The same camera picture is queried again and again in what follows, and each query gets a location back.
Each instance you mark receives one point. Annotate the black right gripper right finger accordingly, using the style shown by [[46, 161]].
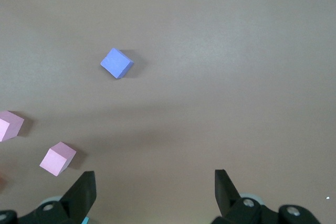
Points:
[[225, 195]]

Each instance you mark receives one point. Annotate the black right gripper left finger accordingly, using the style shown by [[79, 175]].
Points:
[[81, 195]]

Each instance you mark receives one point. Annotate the pink foam cube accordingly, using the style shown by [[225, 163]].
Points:
[[56, 159], [9, 125]]

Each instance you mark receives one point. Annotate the purple foam cube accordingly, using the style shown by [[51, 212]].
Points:
[[115, 62]]

